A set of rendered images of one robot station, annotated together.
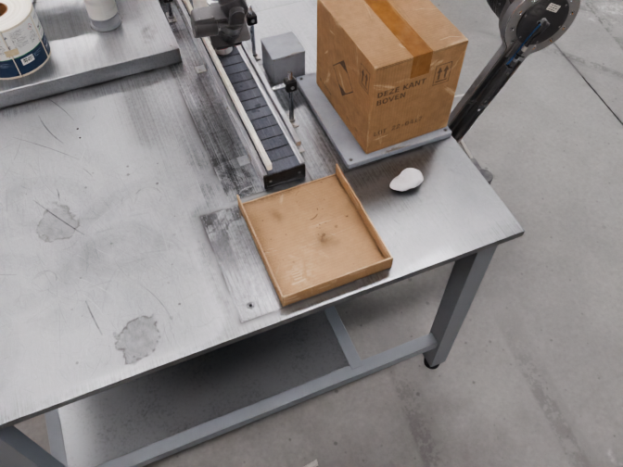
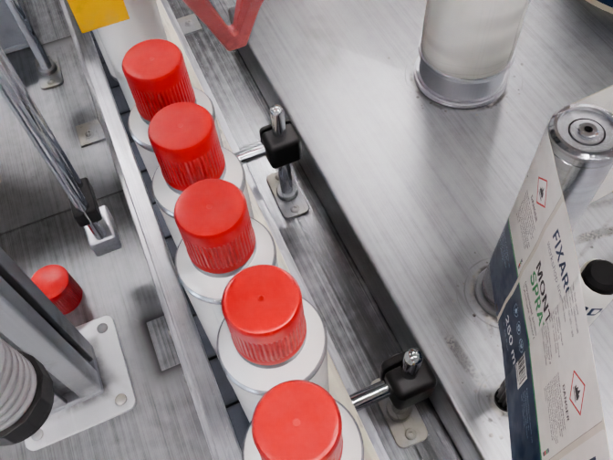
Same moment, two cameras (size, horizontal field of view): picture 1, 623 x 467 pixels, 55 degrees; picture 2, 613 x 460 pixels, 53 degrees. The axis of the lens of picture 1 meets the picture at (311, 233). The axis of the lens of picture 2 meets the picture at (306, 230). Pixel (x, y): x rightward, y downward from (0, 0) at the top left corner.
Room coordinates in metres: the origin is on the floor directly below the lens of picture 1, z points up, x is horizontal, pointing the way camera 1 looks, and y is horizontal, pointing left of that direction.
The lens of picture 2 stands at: (1.98, 0.48, 1.31)
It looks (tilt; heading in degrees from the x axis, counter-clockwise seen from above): 58 degrees down; 184
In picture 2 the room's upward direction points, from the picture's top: 5 degrees counter-clockwise
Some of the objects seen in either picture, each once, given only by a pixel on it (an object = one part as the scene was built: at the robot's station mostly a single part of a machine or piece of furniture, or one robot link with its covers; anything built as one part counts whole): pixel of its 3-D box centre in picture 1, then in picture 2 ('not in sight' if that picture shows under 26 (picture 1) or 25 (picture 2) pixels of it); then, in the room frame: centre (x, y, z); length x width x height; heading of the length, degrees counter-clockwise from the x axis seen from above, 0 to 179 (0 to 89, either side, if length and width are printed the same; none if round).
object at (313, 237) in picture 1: (311, 230); not in sight; (0.80, 0.00, 0.85); 0.30 x 0.26 x 0.04; 23
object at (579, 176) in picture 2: not in sight; (537, 227); (1.77, 0.61, 0.97); 0.05 x 0.05 x 0.19
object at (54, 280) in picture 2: not in sight; (56, 289); (1.74, 0.24, 0.85); 0.03 x 0.03 x 0.03
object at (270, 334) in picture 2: not in sight; (281, 379); (1.87, 0.45, 0.98); 0.05 x 0.05 x 0.20
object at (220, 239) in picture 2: not in sight; (241, 303); (1.82, 0.42, 0.98); 0.05 x 0.05 x 0.20
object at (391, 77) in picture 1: (384, 63); not in sight; (1.22, -0.18, 0.99); 0.30 x 0.24 x 0.27; 25
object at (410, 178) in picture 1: (406, 180); not in sight; (0.95, -0.23, 0.85); 0.08 x 0.07 x 0.04; 86
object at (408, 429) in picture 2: not in sight; (399, 408); (1.85, 0.53, 0.83); 0.06 x 0.03 x 0.01; 21
